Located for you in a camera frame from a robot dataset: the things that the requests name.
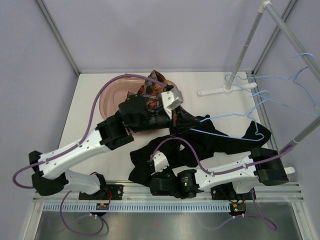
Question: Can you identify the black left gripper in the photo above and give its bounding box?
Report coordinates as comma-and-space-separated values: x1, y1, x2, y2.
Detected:
130, 105, 201, 139

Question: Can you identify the black shirt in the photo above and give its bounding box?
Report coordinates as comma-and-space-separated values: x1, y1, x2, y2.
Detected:
128, 120, 272, 187

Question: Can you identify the red plaid shirt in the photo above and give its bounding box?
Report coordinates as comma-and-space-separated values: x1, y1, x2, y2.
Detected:
126, 70, 169, 112

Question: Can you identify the blue hanger holding black shirt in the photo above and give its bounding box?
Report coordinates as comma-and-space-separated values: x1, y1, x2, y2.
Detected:
184, 91, 264, 138

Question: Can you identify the light blue wire hanger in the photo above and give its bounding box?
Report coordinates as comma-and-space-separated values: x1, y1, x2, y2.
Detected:
224, 66, 320, 117

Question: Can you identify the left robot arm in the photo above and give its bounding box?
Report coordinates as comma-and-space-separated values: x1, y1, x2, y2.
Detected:
28, 95, 199, 200

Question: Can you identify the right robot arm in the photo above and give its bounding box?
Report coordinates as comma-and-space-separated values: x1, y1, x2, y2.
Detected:
149, 147, 296, 199

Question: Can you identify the white clothes rack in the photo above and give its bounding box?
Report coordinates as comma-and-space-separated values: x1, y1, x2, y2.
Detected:
196, 0, 320, 176

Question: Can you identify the pink plastic basin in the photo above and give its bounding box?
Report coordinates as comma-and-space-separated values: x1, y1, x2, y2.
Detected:
99, 73, 180, 136

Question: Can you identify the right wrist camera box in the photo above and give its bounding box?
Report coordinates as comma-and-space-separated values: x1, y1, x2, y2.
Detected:
151, 151, 169, 173

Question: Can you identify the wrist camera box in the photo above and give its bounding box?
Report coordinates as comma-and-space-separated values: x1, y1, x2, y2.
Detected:
161, 87, 184, 120
151, 151, 169, 173

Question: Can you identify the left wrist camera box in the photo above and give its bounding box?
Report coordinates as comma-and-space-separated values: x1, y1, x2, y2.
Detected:
161, 87, 184, 120

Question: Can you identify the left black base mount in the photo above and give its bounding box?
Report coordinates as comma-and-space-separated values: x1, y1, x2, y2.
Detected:
78, 184, 124, 201

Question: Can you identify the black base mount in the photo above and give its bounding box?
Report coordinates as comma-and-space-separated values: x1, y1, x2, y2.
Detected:
78, 184, 124, 201
210, 183, 256, 203

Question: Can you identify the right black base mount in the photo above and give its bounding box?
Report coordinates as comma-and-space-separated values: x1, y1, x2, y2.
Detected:
210, 183, 256, 203

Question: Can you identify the white slotted cable duct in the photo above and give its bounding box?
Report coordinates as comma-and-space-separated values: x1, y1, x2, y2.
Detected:
43, 202, 231, 213

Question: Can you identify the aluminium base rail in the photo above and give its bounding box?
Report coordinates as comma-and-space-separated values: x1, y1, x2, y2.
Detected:
32, 180, 305, 203

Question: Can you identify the right aluminium frame post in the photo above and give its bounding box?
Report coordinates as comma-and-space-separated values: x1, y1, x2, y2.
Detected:
251, 0, 300, 76

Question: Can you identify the aluminium frame post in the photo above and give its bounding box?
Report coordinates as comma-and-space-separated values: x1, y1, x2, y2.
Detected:
34, 0, 81, 77
251, 0, 300, 76

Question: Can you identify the left aluminium frame post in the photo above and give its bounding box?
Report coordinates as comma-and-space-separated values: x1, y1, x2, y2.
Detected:
34, 0, 81, 77

